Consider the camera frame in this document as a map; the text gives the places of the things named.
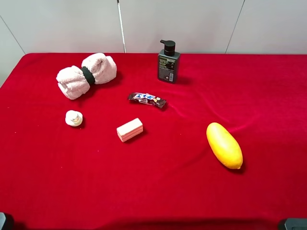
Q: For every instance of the dark snack bar wrapper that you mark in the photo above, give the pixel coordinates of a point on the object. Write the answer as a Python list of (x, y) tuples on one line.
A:
[(148, 99)]

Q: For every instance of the yellow mango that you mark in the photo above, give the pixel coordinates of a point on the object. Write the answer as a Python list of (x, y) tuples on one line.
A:
[(224, 146)]

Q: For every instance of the black base corner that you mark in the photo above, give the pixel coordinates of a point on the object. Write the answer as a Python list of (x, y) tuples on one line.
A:
[(293, 224), (6, 221)]

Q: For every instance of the black base left corner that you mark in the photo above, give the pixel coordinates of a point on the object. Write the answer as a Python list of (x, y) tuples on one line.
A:
[(6, 221)]

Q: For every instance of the black pump bottle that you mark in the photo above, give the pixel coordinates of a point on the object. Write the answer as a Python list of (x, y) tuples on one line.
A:
[(168, 62)]

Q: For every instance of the red velvet tablecloth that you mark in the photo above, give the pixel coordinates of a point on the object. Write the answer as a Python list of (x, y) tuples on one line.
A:
[(58, 177)]

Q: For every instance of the black hair tie band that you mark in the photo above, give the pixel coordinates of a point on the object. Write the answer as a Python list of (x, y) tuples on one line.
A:
[(88, 75)]

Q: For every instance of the black base right corner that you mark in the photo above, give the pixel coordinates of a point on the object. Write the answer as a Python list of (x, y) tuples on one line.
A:
[(293, 224)]

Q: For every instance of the rolled pink towel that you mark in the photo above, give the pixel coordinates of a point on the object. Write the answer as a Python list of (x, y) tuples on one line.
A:
[(72, 82)]

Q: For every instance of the pink layered wafer block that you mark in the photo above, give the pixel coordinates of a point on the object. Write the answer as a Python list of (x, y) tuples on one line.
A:
[(130, 129)]

